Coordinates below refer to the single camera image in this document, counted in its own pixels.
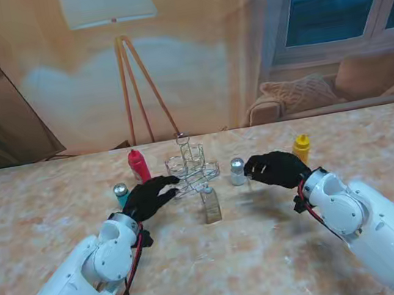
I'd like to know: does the beige sofa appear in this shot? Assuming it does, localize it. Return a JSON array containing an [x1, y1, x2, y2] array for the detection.
[[239, 49, 394, 128]]

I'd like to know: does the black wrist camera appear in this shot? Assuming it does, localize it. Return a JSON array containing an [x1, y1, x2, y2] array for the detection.
[[292, 192, 317, 214], [131, 227, 155, 250]]

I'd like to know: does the right arm red black cable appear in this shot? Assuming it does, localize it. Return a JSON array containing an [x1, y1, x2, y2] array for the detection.
[[289, 171, 345, 248]]

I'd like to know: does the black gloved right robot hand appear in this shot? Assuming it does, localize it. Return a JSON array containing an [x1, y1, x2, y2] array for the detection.
[[241, 146, 315, 196]]

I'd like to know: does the red ketchup squeeze bottle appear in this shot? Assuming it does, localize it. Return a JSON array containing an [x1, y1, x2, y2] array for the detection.
[[126, 146, 153, 186]]

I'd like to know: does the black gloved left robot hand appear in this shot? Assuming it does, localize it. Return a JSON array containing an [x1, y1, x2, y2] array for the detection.
[[117, 172, 186, 226]]

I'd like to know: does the chrome wire condiment rack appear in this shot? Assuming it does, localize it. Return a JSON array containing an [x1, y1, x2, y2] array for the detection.
[[160, 127, 224, 201]]

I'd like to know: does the left arm red black cable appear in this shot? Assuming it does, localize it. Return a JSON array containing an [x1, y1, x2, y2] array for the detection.
[[82, 216, 163, 295]]

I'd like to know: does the knitted beige cushion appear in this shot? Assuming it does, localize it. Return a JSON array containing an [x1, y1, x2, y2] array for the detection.
[[258, 70, 347, 118]]

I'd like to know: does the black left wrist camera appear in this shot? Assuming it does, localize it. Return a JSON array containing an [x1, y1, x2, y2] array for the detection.
[[131, 227, 155, 250]]

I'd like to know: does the teal shaker with silver cap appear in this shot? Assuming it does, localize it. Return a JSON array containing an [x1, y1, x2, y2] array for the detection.
[[112, 182, 133, 211]]

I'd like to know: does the yellow mustard squeeze bottle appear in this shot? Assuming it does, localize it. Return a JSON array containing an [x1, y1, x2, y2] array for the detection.
[[291, 133, 313, 166]]

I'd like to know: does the arm red black cable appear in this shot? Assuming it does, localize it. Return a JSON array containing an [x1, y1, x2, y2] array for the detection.
[[82, 216, 163, 295], [289, 171, 345, 248]]

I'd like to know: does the white shaker with silver cap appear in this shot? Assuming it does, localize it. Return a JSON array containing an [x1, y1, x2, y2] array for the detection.
[[227, 156, 248, 187]]

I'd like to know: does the clear olive oil bottle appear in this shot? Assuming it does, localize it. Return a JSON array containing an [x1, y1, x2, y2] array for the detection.
[[199, 184, 225, 225]]

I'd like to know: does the tripod floor lamp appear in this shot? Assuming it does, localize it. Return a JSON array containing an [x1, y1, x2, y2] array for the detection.
[[58, 0, 183, 154]]

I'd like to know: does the plain tan cushion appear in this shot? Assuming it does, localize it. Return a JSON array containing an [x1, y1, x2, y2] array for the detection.
[[332, 49, 394, 103]]

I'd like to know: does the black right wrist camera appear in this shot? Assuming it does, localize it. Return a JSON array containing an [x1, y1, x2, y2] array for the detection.
[[292, 192, 317, 214]]

